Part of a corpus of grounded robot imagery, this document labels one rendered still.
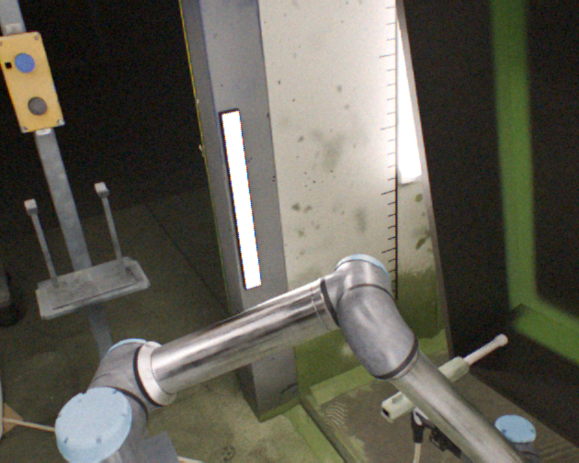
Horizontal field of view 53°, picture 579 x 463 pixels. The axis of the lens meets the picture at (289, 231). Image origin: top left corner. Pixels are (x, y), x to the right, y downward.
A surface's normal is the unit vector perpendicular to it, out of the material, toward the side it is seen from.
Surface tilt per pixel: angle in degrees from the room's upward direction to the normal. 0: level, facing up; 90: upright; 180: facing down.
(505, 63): 90
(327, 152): 90
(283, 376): 90
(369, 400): 0
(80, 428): 5
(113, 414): 5
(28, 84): 90
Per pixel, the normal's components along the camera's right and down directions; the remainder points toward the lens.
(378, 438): -0.08, -0.88
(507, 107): 0.54, 0.35
